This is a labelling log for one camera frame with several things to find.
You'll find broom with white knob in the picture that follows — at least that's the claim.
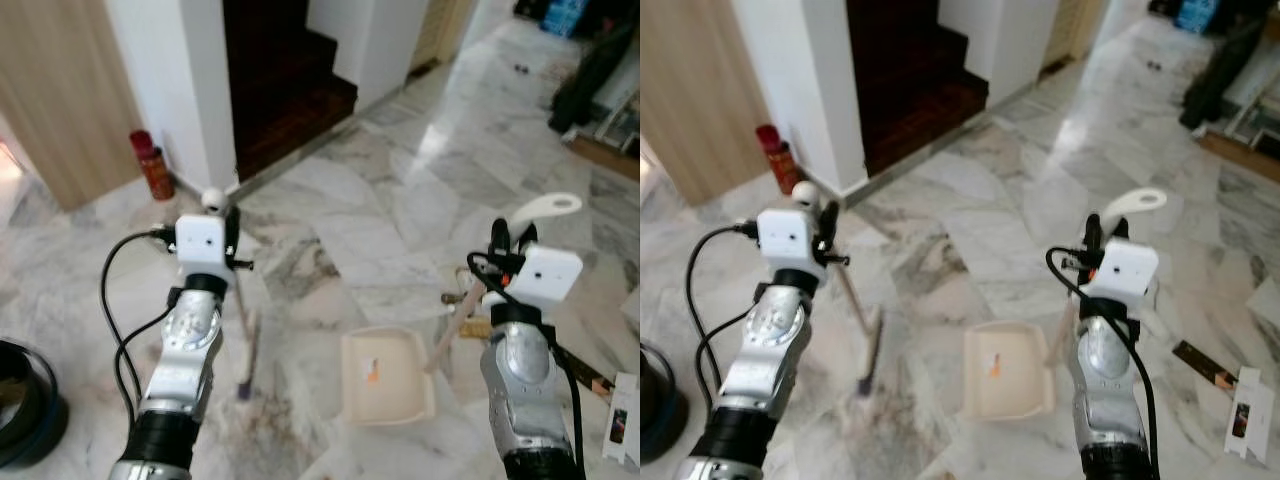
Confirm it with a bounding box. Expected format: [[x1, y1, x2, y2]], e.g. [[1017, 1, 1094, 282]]
[[792, 181, 886, 396], [202, 187, 263, 401]]

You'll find cream dustpan with wooden handle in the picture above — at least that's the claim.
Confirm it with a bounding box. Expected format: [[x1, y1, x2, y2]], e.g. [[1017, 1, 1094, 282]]
[[340, 192, 584, 428], [962, 187, 1169, 422]]

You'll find red spray can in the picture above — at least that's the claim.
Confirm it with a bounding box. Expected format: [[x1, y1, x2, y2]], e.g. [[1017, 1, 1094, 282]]
[[129, 129, 176, 202], [755, 124, 802, 197]]

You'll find brown wooden platform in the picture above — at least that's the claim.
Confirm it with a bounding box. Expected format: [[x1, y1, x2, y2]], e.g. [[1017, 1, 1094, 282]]
[[1198, 128, 1280, 184], [564, 132, 641, 183]]

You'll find long brown pack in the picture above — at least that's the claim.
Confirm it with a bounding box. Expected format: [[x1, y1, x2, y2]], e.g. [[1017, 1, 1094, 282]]
[[553, 348, 614, 397], [1171, 339, 1239, 392]]

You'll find dark wooden staircase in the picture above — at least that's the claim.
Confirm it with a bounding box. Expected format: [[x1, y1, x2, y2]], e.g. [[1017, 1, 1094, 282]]
[[221, 0, 359, 184], [846, 0, 990, 179]]

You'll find black bag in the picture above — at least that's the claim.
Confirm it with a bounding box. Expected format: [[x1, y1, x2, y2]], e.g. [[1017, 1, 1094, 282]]
[[1179, 12, 1273, 132], [547, 18, 641, 137]]

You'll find black bucket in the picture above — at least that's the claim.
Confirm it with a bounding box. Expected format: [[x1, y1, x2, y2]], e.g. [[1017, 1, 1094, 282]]
[[640, 343, 692, 467], [0, 338, 70, 471]]

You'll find blue pack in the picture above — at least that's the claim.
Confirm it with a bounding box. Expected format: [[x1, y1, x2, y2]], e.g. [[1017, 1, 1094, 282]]
[[1174, 0, 1220, 32], [540, 0, 591, 38]]

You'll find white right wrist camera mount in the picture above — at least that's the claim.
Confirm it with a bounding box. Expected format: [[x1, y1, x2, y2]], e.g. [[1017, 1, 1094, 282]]
[[1085, 238, 1159, 302], [508, 245, 584, 312]]

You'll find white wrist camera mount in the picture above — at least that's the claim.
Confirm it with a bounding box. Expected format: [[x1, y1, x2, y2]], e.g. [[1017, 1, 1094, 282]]
[[508, 245, 584, 312], [757, 207, 827, 291], [1085, 238, 1159, 302], [175, 213, 239, 293]]

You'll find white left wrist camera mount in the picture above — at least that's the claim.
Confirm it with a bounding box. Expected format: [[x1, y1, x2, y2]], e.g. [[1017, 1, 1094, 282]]
[[175, 213, 239, 293], [757, 207, 827, 291]]

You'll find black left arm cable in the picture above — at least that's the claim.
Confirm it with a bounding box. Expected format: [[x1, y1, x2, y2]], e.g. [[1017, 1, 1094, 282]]
[[99, 227, 182, 426], [684, 223, 763, 406]]

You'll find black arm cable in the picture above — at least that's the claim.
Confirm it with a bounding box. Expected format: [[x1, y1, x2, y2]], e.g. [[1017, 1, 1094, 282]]
[[1045, 246, 1162, 479], [466, 251, 587, 473], [684, 223, 763, 406], [99, 227, 182, 426]]

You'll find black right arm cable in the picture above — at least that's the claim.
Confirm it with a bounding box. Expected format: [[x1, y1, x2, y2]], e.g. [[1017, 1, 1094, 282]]
[[466, 251, 587, 473], [1045, 246, 1162, 479]]

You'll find light wooden wall panel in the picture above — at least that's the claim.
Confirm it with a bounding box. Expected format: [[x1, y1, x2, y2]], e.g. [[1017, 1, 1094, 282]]
[[640, 0, 770, 207], [0, 0, 143, 212]]

